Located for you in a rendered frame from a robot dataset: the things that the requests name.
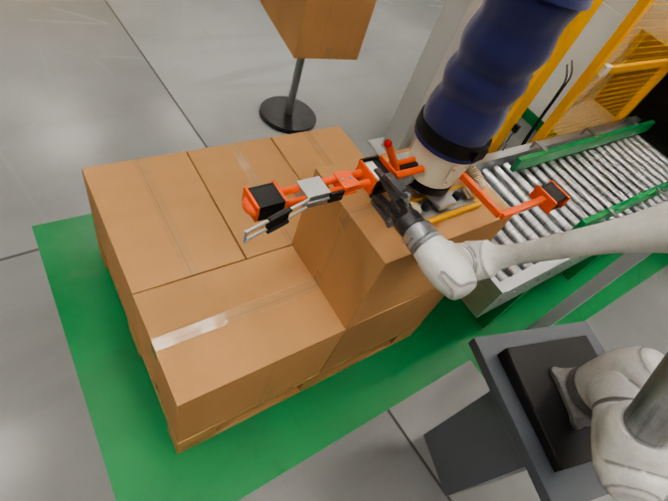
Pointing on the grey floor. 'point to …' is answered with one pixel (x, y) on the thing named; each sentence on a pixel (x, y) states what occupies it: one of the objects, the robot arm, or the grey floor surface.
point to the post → (590, 288)
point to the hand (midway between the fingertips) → (371, 176)
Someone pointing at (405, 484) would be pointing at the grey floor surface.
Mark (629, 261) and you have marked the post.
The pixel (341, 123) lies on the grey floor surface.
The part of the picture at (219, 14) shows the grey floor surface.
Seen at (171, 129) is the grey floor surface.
